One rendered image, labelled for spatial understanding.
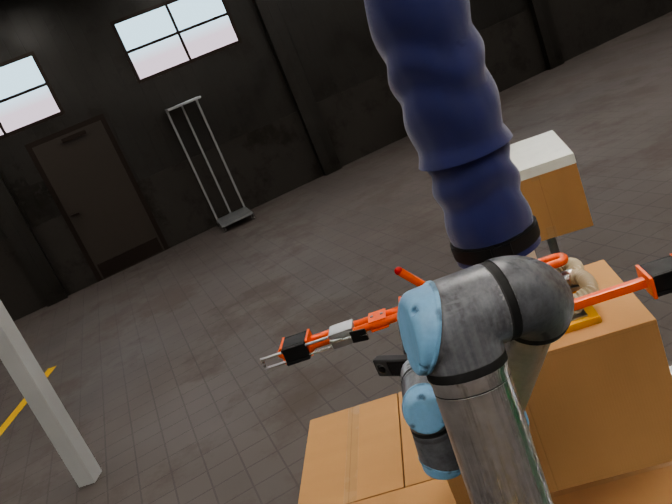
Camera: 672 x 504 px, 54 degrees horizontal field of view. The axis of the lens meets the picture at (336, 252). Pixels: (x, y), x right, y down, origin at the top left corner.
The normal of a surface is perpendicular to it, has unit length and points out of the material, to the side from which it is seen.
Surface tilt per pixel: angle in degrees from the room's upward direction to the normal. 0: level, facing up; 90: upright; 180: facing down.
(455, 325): 74
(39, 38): 90
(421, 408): 85
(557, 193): 90
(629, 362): 90
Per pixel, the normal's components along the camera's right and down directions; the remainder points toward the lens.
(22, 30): 0.34, 0.16
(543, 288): 0.50, -0.25
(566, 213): -0.13, 0.36
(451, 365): -0.43, 0.25
